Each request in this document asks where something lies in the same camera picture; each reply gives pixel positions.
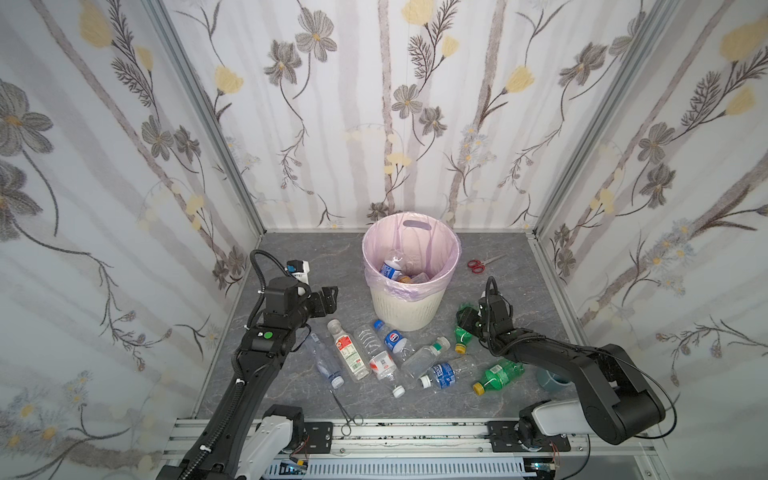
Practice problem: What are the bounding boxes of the metal forceps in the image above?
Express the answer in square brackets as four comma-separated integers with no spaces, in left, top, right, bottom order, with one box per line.
[330,389,364,437]

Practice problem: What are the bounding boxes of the Pepsi label bottle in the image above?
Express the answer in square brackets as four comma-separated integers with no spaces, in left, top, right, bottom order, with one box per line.
[373,319,415,362]

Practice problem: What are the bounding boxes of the clear bottle green cap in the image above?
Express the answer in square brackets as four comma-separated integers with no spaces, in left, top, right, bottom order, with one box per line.
[402,336,450,379]

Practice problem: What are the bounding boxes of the cream plastic waste bin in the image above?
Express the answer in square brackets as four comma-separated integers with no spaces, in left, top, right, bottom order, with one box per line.
[362,212,462,332]

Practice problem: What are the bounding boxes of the pink bin liner bag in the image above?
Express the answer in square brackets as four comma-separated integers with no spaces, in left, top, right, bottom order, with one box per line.
[362,212,462,302]

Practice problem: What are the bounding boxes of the Pocari Sweat bottle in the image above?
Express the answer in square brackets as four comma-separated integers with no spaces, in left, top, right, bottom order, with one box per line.
[411,272,430,284]

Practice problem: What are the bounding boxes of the red white label bottle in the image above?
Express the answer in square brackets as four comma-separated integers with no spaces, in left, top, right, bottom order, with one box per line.
[327,319,370,381]

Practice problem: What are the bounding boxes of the blue label bottle white cap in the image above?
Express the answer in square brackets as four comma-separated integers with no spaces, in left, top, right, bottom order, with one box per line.
[418,355,477,390]

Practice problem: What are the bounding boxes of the clear ribbed water bottle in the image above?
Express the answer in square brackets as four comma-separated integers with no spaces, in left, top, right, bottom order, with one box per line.
[354,326,406,399]

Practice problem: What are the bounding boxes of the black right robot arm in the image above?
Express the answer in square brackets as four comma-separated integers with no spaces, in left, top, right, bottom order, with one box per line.
[456,276,679,449]

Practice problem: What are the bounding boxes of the red handled scissors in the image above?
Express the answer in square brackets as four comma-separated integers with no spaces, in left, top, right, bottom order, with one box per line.
[467,254,505,274]

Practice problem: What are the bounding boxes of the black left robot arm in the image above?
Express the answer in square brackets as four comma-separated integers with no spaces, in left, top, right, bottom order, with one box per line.
[157,249,338,479]

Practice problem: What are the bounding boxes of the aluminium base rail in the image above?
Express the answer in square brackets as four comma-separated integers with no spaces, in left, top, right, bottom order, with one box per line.
[236,418,669,479]

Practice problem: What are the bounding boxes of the green soda bottle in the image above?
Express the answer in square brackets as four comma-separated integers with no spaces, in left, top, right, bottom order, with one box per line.
[472,359,525,396]
[454,302,482,355]

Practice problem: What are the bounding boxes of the small clear bottle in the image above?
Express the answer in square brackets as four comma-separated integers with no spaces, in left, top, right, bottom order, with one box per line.
[308,333,344,390]

